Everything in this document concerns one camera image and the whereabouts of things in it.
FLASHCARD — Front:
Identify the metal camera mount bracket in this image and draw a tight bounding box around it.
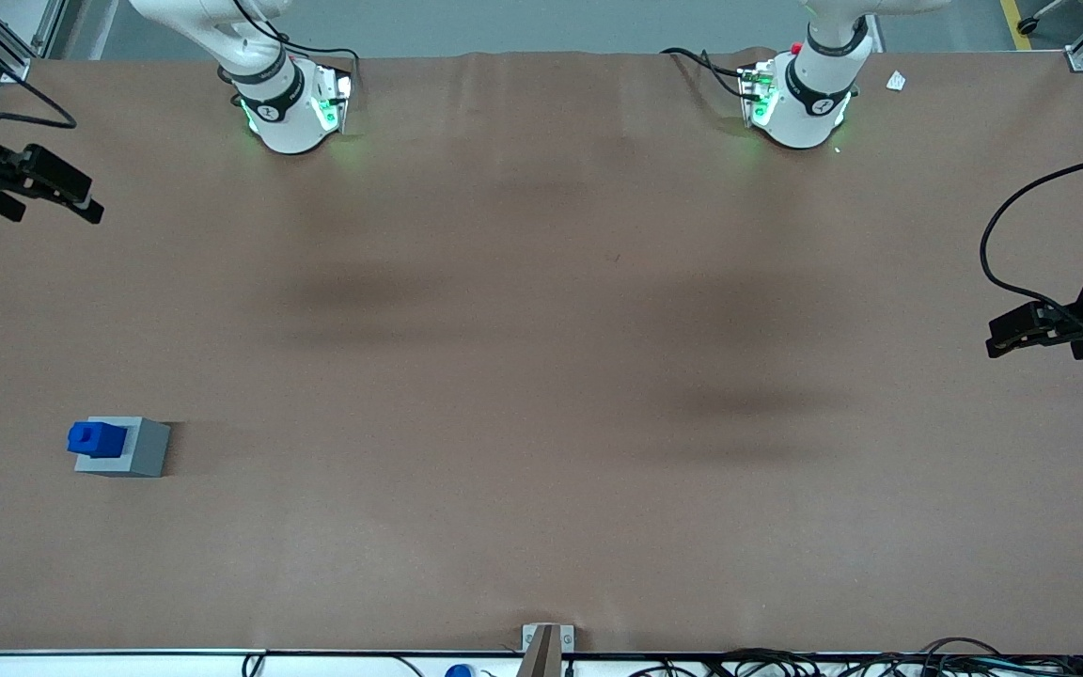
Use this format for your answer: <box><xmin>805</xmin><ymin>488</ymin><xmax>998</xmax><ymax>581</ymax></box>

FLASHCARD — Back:
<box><xmin>515</xmin><ymin>623</ymin><xmax>576</xmax><ymax>677</ymax></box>

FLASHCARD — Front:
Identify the blue plastic part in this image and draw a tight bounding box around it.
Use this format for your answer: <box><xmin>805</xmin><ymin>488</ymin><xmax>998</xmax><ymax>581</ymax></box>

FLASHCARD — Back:
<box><xmin>68</xmin><ymin>420</ymin><xmax>131</xmax><ymax>461</ymax></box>

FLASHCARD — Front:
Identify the brown table cover sheet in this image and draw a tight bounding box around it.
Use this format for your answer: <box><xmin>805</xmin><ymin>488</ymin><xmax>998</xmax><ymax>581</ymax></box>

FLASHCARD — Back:
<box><xmin>0</xmin><ymin>47</ymin><xmax>1083</xmax><ymax>656</ymax></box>

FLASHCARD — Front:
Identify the gray square base block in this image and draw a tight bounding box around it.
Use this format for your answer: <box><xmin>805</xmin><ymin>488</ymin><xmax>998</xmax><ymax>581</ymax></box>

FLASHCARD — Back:
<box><xmin>73</xmin><ymin>416</ymin><xmax>172</xmax><ymax>479</ymax></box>

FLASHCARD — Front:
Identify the black base power cable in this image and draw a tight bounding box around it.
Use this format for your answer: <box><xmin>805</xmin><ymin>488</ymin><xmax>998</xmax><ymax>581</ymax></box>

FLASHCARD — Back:
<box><xmin>274</xmin><ymin>36</ymin><xmax>361</xmax><ymax>95</ymax></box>
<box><xmin>661</xmin><ymin>47</ymin><xmax>751</xmax><ymax>100</ymax></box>

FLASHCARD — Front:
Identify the black cable bundle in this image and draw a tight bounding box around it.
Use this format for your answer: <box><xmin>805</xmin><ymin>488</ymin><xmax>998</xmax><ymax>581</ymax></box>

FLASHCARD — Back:
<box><xmin>626</xmin><ymin>637</ymin><xmax>1083</xmax><ymax>677</ymax></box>

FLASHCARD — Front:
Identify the long black arm cable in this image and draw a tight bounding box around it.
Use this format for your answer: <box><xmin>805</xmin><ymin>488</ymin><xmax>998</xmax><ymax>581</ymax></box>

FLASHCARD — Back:
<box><xmin>979</xmin><ymin>149</ymin><xmax>1083</xmax><ymax>325</ymax></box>

